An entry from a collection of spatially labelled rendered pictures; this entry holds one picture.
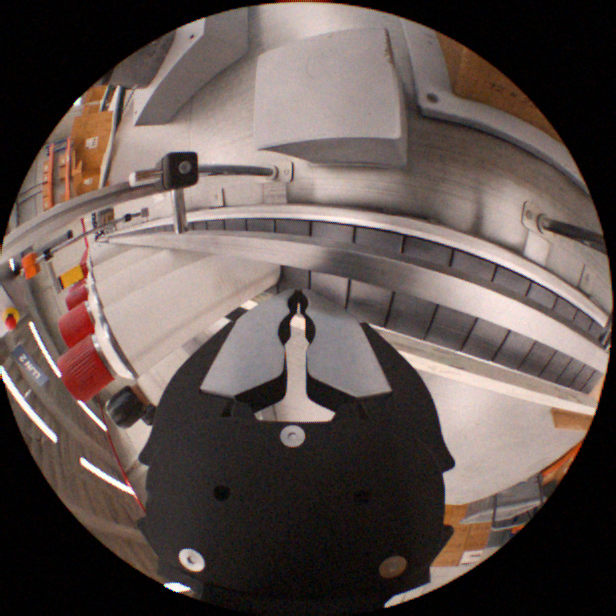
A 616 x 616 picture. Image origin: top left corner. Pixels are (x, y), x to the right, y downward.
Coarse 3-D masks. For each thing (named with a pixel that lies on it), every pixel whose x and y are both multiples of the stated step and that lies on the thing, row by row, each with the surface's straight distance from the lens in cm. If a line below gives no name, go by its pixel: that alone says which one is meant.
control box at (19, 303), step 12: (0, 276) 59; (12, 276) 66; (0, 288) 60; (12, 288) 64; (0, 300) 62; (12, 300) 62; (24, 300) 69; (0, 312) 64; (12, 312) 64; (24, 312) 66; (0, 324) 67; (0, 336) 70
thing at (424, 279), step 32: (256, 256) 10; (288, 256) 9; (320, 256) 8; (352, 256) 7; (384, 256) 7; (416, 288) 7; (448, 288) 7; (480, 288) 8; (512, 320) 9; (544, 320) 10; (576, 352) 13; (608, 352) 16
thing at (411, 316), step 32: (192, 224) 31; (224, 224) 25; (256, 224) 21; (288, 224) 18; (320, 224) 17; (416, 256) 15; (448, 256) 16; (288, 288) 20; (320, 288) 18; (352, 288) 17; (384, 288) 16; (512, 288) 18; (544, 288) 20; (384, 320) 18; (416, 320) 17; (448, 320) 18; (480, 320) 18; (576, 320) 25; (480, 352) 20; (512, 352) 22; (544, 352) 24; (576, 384) 33
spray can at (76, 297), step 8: (144, 248) 29; (152, 248) 28; (160, 248) 28; (168, 248) 28; (128, 256) 28; (136, 256) 27; (144, 256) 27; (112, 264) 27; (120, 264) 27; (128, 264) 27; (96, 272) 27; (104, 272) 27; (112, 272) 26; (88, 280) 28; (96, 280) 26; (80, 288) 28; (88, 288) 27; (72, 296) 28; (80, 296) 27; (72, 304) 27
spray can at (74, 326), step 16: (160, 256) 20; (176, 256) 20; (192, 256) 20; (208, 256) 21; (128, 272) 19; (144, 272) 19; (160, 272) 19; (96, 288) 19; (112, 288) 18; (128, 288) 18; (80, 304) 20; (96, 304) 18; (64, 320) 20; (80, 320) 19; (64, 336) 20; (80, 336) 19
